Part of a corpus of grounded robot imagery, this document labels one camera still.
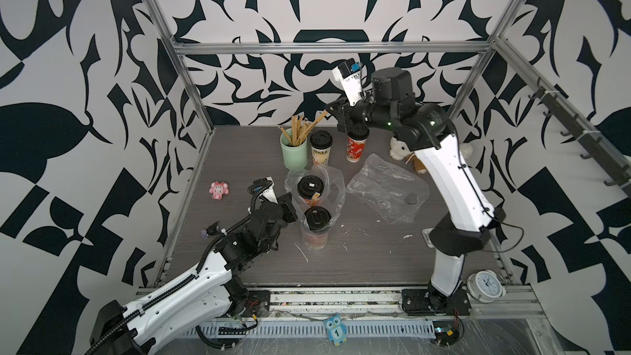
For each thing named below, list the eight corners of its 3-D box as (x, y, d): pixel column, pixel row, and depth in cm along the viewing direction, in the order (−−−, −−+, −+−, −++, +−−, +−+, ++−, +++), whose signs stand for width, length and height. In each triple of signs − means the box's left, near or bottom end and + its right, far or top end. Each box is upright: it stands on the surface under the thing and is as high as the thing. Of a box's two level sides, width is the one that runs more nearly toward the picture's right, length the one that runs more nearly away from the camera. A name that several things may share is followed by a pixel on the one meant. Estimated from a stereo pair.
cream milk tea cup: (310, 172, 105) (310, 145, 92) (310, 157, 110) (310, 130, 97) (330, 172, 105) (332, 145, 92) (329, 157, 110) (331, 130, 97)
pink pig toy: (211, 200, 99) (207, 194, 95) (215, 187, 103) (211, 181, 99) (227, 200, 99) (224, 194, 95) (230, 187, 103) (227, 181, 99)
